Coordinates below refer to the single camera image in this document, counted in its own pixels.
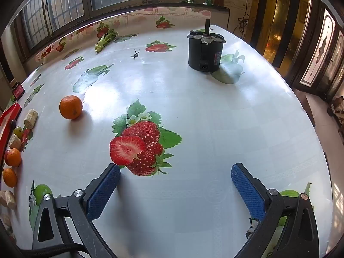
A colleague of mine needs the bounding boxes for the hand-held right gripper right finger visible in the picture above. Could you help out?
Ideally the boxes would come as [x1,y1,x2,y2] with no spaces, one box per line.
[231,163,320,258]

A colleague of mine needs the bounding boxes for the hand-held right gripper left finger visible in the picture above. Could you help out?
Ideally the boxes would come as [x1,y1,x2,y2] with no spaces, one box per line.
[32,163,121,258]

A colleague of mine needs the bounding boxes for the orange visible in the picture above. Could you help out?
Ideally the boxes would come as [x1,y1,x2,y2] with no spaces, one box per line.
[4,148,22,167]
[59,95,83,120]
[2,168,18,188]

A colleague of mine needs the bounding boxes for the sugarcane piece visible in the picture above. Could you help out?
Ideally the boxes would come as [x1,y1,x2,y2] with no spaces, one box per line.
[24,109,38,129]
[0,190,17,210]
[9,135,23,151]

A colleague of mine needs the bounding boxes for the red rimmed tray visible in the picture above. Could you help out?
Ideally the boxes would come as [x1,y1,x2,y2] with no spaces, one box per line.
[0,103,22,164]

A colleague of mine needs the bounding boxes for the green leafy vegetable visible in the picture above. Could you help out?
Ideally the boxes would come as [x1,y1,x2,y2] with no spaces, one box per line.
[94,29,119,53]

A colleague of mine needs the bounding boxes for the wooden door with glass panels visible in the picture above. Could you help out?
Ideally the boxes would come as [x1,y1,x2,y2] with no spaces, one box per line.
[253,0,344,94]

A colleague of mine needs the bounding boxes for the black wall cable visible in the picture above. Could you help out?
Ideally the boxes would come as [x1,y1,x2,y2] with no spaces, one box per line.
[238,0,252,41]

